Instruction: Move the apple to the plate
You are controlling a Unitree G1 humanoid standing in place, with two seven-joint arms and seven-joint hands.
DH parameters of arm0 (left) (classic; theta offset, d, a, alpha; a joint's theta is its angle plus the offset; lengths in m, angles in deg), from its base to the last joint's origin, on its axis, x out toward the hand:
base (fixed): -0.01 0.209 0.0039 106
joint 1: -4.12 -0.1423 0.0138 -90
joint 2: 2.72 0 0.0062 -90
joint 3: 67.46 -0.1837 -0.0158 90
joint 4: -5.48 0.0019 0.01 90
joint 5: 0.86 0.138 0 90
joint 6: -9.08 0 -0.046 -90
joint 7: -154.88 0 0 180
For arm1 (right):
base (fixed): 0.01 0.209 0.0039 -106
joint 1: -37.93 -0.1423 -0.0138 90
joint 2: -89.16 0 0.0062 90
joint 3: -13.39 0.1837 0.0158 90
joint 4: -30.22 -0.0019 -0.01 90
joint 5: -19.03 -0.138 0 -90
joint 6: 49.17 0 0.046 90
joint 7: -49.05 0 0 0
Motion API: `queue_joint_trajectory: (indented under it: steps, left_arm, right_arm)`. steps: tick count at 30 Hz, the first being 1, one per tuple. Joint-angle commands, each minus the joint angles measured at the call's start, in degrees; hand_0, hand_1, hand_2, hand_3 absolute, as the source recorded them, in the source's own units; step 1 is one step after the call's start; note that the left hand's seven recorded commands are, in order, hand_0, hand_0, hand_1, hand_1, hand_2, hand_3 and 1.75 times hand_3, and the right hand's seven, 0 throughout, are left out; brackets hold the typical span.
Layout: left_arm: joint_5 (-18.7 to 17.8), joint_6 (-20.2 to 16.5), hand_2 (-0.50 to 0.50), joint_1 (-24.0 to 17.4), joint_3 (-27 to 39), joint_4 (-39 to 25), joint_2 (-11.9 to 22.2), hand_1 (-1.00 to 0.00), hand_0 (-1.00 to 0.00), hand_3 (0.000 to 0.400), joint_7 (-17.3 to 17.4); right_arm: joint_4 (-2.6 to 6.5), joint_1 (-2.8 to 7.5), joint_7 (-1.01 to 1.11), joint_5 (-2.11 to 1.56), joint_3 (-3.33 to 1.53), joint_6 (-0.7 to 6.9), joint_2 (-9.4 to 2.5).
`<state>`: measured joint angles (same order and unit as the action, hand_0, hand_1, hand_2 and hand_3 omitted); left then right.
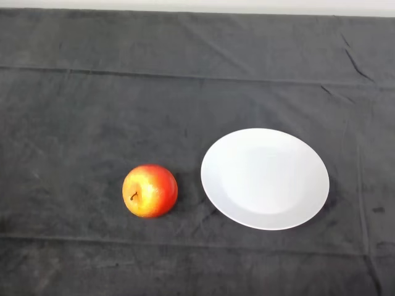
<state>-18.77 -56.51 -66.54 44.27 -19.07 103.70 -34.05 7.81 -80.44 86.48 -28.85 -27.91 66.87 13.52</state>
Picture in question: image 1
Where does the black cloth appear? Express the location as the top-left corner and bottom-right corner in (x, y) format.
(0, 7), (395, 296)

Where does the white round plate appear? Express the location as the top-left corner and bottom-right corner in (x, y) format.
(200, 128), (330, 231)

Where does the red yellow apple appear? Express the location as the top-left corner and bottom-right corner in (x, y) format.
(122, 164), (179, 219)

